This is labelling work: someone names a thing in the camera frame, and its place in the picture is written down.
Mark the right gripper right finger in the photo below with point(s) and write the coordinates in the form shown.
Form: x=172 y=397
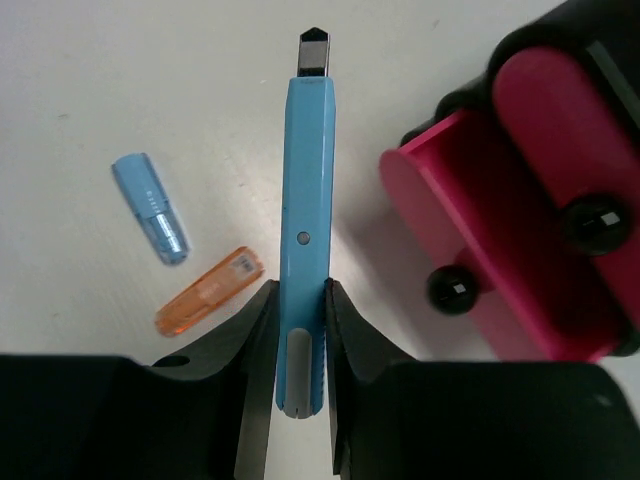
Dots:
x=395 y=417

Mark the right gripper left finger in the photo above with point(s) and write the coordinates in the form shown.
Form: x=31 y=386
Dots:
x=202 y=412

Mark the blue utility knife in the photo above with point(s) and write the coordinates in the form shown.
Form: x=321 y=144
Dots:
x=306 y=218

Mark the orange correction tape case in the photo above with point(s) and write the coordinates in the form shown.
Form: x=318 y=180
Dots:
x=233 y=274

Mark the blue correction tape case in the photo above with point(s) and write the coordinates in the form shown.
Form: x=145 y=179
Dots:
x=148 y=201

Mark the black drawer cabinet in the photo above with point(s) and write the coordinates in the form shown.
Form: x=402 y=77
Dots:
x=603 y=36

